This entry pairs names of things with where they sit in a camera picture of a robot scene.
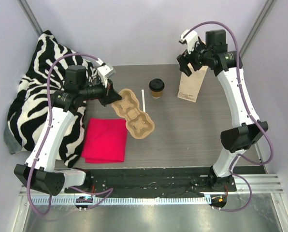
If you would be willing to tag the brown paper coffee cup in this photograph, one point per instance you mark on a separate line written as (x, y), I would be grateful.
(156, 92)

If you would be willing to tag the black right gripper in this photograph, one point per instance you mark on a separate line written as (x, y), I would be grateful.
(183, 62)

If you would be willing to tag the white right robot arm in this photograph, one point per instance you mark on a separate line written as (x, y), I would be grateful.
(247, 128)

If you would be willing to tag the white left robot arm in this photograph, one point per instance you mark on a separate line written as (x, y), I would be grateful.
(38, 172)

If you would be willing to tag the black plastic cup lid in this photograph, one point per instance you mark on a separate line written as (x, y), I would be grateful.
(156, 85)

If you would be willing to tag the white wrapped straw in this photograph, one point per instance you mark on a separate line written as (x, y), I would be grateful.
(143, 100)

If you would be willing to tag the zebra print cushion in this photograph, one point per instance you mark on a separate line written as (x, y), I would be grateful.
(28, 111)

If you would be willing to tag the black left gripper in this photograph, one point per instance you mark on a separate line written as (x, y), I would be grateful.
(107, 94)

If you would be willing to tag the brown cardboard cup carrier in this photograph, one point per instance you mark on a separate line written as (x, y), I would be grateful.
(138, 123)

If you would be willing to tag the brown paper takeout bag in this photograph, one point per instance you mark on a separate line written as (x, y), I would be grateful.
(190, 85)

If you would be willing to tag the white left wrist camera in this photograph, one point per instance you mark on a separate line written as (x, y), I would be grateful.
(104, 71)

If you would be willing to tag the red folded cloth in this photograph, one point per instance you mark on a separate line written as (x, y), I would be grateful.
(105, 141)

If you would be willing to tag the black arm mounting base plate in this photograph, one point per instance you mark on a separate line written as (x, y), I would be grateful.
(181, 182)

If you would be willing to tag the white slotted cable duct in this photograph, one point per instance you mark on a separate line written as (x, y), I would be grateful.
(88, 200)

